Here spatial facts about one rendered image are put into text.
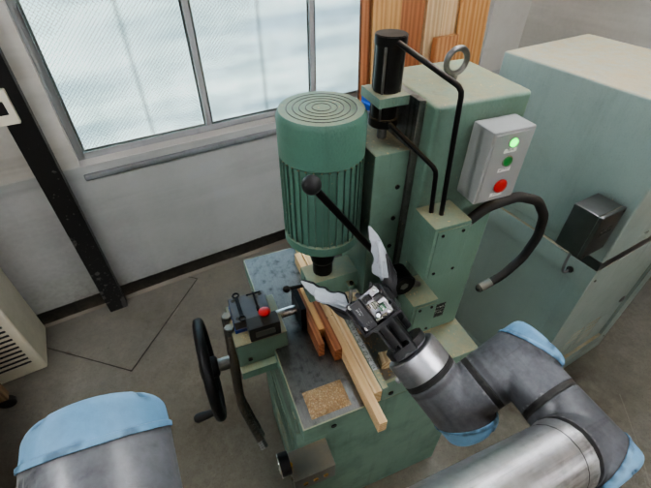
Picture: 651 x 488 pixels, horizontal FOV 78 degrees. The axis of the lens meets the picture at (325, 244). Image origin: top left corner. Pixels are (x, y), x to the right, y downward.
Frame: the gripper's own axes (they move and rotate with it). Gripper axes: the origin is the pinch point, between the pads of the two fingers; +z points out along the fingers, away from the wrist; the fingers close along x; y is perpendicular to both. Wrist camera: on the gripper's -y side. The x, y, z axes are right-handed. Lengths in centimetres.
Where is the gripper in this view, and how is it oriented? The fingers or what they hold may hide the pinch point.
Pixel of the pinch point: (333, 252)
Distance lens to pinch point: 69.4
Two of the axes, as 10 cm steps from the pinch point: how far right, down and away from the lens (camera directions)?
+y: -1.7, 0.3, -9.8
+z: -6.2, -7.8, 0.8
